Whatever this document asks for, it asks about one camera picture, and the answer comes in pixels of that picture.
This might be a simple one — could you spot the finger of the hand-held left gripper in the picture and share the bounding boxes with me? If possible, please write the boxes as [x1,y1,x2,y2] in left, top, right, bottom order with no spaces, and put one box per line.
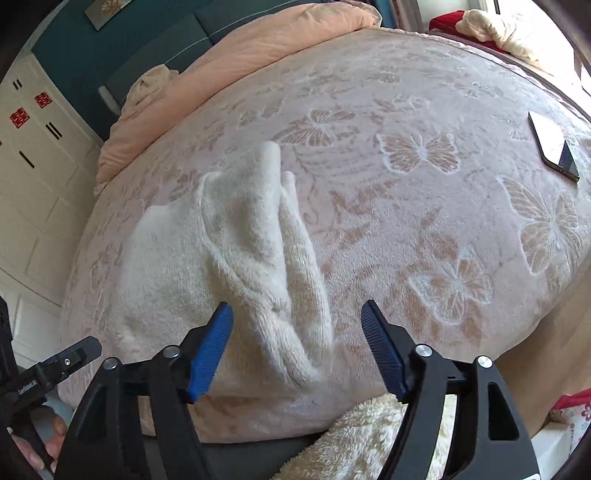
[36,335,103,385]

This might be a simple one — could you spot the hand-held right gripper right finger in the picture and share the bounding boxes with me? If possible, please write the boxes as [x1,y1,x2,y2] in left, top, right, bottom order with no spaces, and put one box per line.
[360,299,540,480]

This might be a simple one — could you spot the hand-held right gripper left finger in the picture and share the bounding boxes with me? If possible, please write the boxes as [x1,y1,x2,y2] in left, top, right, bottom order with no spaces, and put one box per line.
[55,302,234,480]

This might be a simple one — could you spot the cream sweater with black hearts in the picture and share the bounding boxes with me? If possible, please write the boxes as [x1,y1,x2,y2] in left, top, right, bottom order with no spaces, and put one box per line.
[108,141,335,402]

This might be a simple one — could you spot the person's left hand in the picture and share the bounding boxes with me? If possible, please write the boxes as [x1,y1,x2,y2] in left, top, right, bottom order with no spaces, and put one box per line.
[9,413,69,476]

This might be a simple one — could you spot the fluffy cream clothing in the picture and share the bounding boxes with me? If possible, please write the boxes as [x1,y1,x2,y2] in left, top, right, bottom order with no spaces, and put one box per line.
[281,392,458,480]

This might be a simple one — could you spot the pink butterfly printed blanket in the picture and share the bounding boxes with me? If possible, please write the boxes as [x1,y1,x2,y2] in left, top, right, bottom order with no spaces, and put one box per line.
[55,25,591,444]

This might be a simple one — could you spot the white wardrobe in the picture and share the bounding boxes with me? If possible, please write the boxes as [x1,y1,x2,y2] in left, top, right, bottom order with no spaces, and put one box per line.
[0,51,109,356]

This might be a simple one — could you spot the red floral cloth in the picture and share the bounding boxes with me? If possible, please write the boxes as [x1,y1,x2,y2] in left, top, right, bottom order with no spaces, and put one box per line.
[549,392,591,444]

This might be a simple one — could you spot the black smartphone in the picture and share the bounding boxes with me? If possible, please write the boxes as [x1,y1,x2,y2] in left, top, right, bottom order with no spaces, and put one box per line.
[527,111,581,184]

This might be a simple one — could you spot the crumpled cream cloth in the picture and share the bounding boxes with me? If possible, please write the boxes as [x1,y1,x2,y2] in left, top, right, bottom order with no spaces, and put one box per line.
[121,65,181,112]

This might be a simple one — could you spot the pink duvet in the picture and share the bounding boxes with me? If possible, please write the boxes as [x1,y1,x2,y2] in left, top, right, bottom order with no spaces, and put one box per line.
[95,0,384,197]

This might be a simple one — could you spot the blue padded headboard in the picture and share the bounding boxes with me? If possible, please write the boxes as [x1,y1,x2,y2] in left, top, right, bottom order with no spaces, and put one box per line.
[99,0,296,112]

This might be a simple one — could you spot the red cushion by window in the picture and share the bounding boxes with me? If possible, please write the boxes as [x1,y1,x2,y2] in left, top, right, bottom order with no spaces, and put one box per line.
[428,10,504,51]

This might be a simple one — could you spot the dark curtain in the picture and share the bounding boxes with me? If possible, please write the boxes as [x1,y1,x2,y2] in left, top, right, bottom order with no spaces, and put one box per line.
[374,0,426,29]

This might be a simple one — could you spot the cream knitted blanket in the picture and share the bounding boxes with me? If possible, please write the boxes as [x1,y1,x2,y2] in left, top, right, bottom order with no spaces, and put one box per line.
[458,8,546,65]

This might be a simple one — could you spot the framed wall picture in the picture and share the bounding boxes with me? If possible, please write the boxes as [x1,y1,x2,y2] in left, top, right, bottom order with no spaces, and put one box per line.
[84,0,133,32]

